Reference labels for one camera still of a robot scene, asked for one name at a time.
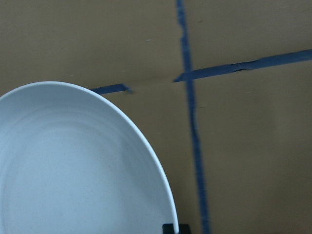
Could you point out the blue plate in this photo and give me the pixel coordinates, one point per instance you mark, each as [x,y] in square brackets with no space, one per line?
[71,162]

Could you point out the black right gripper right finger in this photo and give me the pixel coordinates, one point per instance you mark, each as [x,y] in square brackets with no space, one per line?
[184,228]

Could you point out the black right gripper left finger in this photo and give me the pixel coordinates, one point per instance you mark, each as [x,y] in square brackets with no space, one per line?
[168,228]

